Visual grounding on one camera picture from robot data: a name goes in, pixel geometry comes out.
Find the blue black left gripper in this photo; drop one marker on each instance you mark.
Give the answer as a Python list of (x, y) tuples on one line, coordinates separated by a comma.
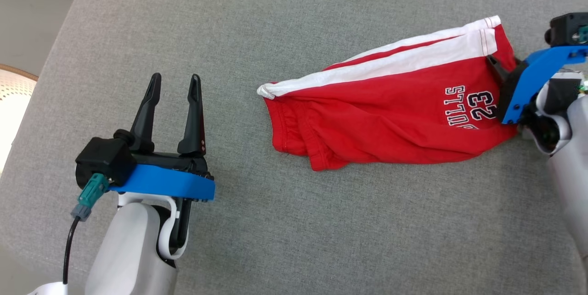
[(174, 184)]

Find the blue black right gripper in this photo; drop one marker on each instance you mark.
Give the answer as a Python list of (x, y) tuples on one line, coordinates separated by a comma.
[(528, 83)]

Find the red shorts with white stripe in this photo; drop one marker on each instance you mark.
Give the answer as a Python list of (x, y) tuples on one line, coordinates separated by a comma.
[(390, 116)]

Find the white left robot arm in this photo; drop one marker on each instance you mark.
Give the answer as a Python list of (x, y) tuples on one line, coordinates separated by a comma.
[(124, 249)]

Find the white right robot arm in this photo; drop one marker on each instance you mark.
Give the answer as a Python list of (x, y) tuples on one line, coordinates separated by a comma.
[(569, 180)]

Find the white perforated laundry basket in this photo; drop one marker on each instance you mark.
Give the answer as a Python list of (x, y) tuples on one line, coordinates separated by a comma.
[(14, 102)]

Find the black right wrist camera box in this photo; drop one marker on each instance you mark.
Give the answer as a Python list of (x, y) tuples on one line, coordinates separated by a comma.
[(562, 28)]

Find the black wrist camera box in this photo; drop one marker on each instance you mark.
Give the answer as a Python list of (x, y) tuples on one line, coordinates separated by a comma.
[(562, 28), (103, 159)]

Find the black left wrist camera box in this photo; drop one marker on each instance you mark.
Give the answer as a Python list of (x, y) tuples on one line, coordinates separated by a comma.
[(103, 159)]

